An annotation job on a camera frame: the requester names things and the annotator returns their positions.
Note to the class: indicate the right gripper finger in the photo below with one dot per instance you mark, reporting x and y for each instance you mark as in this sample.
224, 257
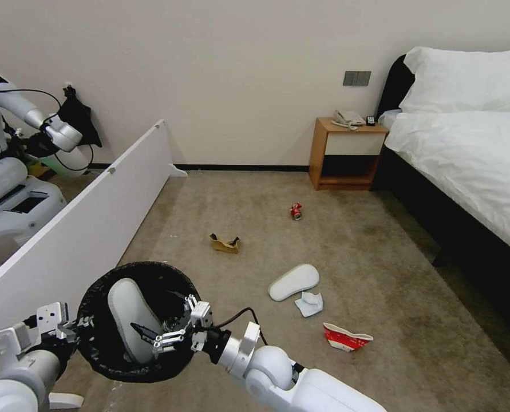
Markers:
189, 307
169, 339

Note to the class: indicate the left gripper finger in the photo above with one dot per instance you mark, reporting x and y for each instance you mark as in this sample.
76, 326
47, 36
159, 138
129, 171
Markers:
69, 334
81, 322

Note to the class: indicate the black trash bin with bag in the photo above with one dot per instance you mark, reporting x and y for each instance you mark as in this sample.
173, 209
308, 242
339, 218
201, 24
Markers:
100, 343

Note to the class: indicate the white slipper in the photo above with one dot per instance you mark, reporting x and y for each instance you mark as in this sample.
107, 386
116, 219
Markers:
291, 281
128, 309

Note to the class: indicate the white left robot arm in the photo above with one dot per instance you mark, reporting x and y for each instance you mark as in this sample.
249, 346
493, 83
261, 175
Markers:
10, 386

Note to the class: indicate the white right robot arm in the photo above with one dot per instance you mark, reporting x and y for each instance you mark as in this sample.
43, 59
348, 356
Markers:
323, 390

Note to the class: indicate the white board foot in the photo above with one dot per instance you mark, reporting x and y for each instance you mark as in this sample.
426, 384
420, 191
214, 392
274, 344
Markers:
179, 171
66, 400

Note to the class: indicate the torn brown cardboard piece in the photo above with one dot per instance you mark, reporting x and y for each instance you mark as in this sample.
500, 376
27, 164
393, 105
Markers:
224, 245

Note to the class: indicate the crumpled white tissue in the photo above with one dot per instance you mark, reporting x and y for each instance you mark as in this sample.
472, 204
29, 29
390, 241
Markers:
309, 304

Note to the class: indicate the white partition board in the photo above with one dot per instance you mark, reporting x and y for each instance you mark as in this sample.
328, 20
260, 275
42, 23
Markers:
87, 214

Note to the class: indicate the torn red white carton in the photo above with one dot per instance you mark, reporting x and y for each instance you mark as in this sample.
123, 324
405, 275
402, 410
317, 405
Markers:
345, 339

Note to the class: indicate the crushed red soda can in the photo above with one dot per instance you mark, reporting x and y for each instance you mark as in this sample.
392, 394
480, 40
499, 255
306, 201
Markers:
297, 211

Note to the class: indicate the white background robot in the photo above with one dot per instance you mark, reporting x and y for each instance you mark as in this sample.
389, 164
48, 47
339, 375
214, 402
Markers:
5, 189

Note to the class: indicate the wooden nightstand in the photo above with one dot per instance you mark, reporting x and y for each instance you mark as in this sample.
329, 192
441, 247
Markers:
323, 146

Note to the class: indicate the white desk telephone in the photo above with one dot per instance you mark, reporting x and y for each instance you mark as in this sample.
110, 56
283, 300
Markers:
347, 118

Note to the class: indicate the black remote control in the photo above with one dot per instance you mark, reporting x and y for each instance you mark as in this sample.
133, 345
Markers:
371, 120

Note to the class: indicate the white duvet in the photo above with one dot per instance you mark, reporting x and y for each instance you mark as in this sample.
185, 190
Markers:
473, 159

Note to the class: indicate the white pillow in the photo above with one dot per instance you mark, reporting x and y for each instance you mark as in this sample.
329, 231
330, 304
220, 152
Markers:
465, 79

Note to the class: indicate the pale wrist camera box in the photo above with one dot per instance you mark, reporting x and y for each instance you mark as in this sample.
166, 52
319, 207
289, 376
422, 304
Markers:
53, 316
201, 313

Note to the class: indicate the black cloth on wall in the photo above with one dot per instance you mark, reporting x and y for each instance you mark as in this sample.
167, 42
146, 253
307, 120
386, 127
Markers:
81, 116

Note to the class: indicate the black bed frame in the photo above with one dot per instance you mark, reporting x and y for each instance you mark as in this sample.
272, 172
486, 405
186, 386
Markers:
409, 189

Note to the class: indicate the grey wall switch panel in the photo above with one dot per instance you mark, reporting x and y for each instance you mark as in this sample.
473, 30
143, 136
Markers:
357, 78

